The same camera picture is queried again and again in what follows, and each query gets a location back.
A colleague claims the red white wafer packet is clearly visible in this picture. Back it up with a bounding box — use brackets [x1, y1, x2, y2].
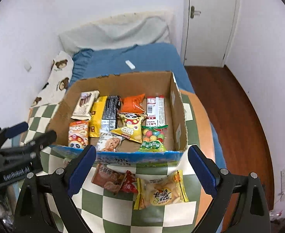
[146, 96, 166, 127]

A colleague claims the white door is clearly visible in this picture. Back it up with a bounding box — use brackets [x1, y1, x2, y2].
[181, 0, 240, 67]

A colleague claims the panda mushroom snack packet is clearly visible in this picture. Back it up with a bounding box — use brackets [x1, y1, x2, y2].
[68, 120, 89, 149]

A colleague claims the yellow rice cracker bag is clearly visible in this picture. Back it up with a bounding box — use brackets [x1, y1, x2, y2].
[133, 170, 189, 210]

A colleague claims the wall socket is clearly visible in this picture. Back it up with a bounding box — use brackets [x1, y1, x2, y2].
[280, 169, 285, 201]

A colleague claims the blue bed sheet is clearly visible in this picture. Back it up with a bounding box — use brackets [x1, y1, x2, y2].
[68, 42, 227, 169]

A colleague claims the door handle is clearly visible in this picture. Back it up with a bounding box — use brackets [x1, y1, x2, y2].
[190, 6, 201, 19]

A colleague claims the black snack packet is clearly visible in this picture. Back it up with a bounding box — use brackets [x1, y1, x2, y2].
[101, 96, 121, 132]

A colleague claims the bear print pillow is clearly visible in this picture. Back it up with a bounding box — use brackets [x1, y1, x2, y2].
[31, 51, 74, 107]

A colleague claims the white remote control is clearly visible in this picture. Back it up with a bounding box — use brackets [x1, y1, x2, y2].
[125, 60, 136, 70]

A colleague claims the Franzzi chocolate cookie packet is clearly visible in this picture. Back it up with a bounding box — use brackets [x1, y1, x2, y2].
[71, 90, 100, 120]

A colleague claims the oat cookie packet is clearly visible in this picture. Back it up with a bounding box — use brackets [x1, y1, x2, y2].
[95, 132, 122, 152]

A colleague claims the red brown snack packet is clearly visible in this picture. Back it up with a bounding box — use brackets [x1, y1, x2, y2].
[91, 163, 138, 194]

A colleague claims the watermelon candy bag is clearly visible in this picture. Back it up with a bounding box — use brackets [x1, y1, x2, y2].
[138, 125, 168, 153]

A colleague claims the green white checkered blanket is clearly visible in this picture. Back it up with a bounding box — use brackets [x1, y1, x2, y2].
[20, 89, 217, 233]

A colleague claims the small green white snack packet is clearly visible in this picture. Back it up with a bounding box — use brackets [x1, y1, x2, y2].
[63, 158, 71, 168]

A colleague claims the yellow snack packet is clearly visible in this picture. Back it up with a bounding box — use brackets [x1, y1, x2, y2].
[89, 96, 108, 138]

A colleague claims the cardboard box with blue print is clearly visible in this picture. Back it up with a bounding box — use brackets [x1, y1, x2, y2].
[48, 72, 188, 166]

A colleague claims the orange snack packet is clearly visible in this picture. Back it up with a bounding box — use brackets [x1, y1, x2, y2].
[120, 94, 145, 114]

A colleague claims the yellow triangular panda snack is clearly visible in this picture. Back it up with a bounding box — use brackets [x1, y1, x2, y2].
[111, 113, 147, 144]

